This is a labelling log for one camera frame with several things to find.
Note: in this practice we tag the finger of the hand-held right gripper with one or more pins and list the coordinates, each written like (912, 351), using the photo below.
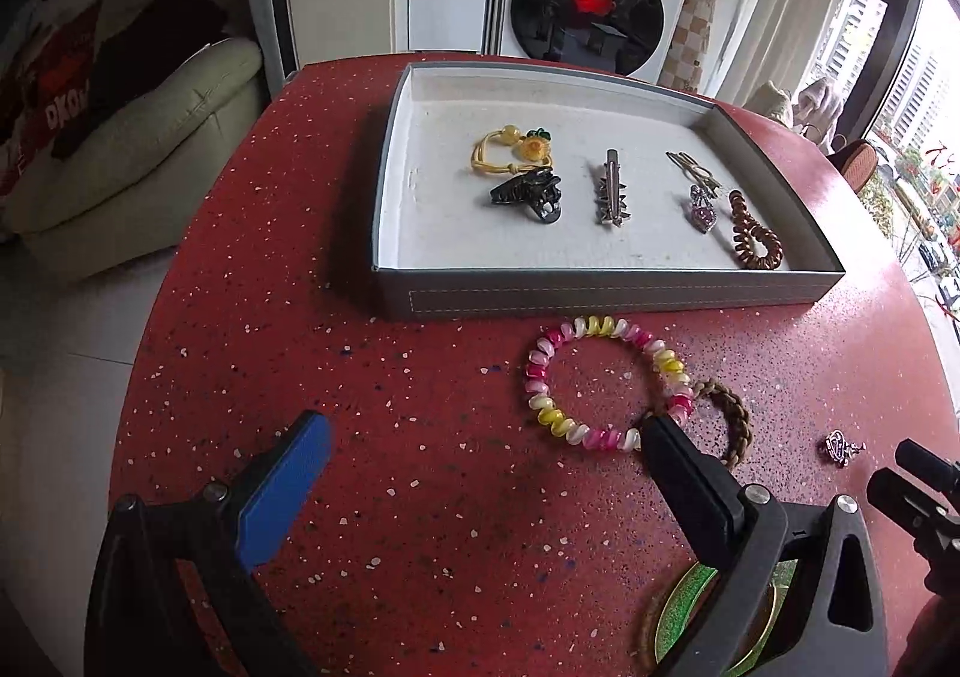
(930, 463)
(900, 493)

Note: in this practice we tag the person's right forearm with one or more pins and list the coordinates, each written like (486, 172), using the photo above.
(934, 639)

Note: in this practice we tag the green bangle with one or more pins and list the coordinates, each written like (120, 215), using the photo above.
(682, 609)

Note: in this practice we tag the gold hair clip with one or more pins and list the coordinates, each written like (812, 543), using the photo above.
(694, 167)

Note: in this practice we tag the silver brooch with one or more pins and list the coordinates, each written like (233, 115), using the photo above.
(841, 448)

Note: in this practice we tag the silver spiked hair clip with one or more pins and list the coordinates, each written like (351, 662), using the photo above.
(611, 189)

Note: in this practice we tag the purple crystal hair clip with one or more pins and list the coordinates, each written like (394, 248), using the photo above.
(703, 212)

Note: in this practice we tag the black claw hair clip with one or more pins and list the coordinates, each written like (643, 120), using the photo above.
(529, 193)

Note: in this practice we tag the red printed blanket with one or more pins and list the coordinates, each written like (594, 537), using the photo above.
(52, 99)

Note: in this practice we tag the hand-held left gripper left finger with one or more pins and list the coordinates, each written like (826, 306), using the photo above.
(289, 482)

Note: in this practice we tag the checkered cloth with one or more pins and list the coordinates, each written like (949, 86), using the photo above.
(694, 32)

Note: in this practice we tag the beige cloth bundle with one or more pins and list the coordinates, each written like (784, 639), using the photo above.
(814, 107)

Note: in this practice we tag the grey tray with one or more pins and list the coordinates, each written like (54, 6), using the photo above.
(450, 219)

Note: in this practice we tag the black clothes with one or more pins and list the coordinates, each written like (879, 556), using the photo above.
(157, 54)

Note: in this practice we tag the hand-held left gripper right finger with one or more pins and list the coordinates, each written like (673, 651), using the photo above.
(690, 474)

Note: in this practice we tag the pale green sofa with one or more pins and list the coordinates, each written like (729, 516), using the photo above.
(150, 167)

